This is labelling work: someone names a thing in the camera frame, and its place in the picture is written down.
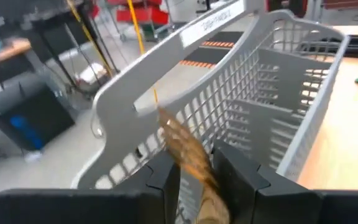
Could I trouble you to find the blue item in bin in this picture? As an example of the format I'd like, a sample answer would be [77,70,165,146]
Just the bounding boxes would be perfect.
[9,114,45,150]

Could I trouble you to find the grey plastic silverware caddy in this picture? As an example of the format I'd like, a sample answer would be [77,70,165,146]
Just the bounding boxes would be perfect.
[70,0,351,224]

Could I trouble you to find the black storage bin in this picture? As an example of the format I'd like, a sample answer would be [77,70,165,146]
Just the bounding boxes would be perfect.
[0,82,76,153]

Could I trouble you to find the black mat orange stripes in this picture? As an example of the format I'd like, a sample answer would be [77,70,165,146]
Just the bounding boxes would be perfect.
[178,30,245,70]

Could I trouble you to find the black tripod stand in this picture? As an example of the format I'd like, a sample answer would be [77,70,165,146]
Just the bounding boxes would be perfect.
[35,0,121,94]

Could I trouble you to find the red storage bin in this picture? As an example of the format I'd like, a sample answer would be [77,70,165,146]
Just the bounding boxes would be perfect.
[107,0,170,25]

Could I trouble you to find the yellow cable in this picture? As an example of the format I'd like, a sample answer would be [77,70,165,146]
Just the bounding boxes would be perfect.
[126,0,160,105]

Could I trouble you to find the wooden workbench top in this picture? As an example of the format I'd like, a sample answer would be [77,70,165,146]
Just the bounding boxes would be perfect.
[0,37,32,72]

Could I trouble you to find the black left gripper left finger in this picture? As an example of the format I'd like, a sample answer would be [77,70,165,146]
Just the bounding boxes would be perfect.
[113,151,181,224]

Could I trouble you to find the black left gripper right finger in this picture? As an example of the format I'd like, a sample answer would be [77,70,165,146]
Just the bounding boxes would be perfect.
[212,139,321,224]

